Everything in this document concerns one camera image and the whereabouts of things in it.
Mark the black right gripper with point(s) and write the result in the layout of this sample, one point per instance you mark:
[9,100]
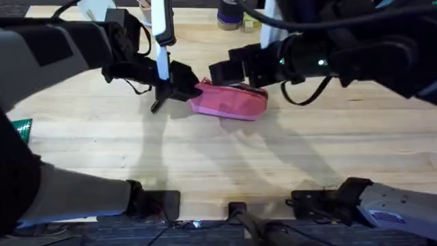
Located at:
[293,63]

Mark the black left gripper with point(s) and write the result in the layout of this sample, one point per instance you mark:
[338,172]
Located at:
[131,68]

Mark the pink soft zip bag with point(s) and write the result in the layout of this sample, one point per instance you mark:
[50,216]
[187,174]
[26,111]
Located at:
[228,100]

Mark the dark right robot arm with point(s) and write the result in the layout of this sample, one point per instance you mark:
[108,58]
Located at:
[392,58]

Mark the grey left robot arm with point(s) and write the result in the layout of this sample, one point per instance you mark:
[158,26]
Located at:
[37,65]

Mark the small pale block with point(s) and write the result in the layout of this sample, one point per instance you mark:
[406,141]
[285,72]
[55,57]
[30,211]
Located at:
[251,24]

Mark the dark tape roll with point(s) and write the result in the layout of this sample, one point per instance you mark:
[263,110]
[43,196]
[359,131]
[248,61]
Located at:
[230,15]

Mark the left wrist upright plate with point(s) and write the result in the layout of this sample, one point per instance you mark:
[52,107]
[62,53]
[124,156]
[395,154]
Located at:
[163,30]

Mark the wrist upright plate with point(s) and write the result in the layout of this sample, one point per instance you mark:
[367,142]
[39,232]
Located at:
[163,30]
[271,24]

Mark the right wrist upright plate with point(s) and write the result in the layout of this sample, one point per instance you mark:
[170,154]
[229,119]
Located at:
[271,24]

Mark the green board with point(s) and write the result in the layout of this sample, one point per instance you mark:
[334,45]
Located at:
[23,129]

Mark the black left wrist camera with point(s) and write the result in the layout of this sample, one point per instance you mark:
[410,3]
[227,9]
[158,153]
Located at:
[120,18]

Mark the black rail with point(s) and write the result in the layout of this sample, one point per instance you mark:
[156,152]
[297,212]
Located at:
[136,234]

